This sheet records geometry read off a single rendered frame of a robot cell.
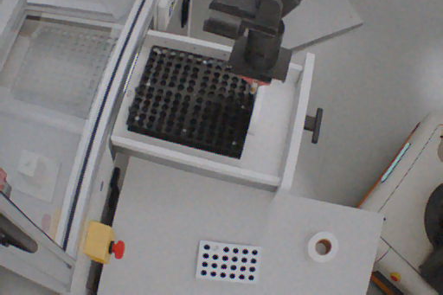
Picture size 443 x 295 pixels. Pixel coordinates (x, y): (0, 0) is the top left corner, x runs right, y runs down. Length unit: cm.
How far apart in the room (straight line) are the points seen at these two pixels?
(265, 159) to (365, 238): 30
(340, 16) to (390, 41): 26
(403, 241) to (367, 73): 81
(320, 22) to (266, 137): 120
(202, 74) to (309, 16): 122
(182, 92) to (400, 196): 94
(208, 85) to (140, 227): 32
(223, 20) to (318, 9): 145
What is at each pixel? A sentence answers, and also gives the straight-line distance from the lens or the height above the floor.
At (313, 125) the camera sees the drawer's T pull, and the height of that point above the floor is 91.
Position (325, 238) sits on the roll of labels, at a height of 80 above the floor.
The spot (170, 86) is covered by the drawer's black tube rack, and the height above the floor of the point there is 87.
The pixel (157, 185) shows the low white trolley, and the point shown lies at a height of 76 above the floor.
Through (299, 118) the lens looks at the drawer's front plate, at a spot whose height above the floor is 93.
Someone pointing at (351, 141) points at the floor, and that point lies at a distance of 216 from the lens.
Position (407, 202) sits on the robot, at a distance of 185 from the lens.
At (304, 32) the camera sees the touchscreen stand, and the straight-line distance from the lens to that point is 228.
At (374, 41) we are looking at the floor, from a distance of 240.
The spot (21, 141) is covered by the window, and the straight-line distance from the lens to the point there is 64.
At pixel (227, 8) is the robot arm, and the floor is 116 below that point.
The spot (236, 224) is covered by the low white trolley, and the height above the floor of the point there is 76.
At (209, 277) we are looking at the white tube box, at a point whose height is 80.
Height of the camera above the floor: 192
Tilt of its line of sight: 68 degrees down
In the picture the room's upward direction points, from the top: 11 degrees clockwise
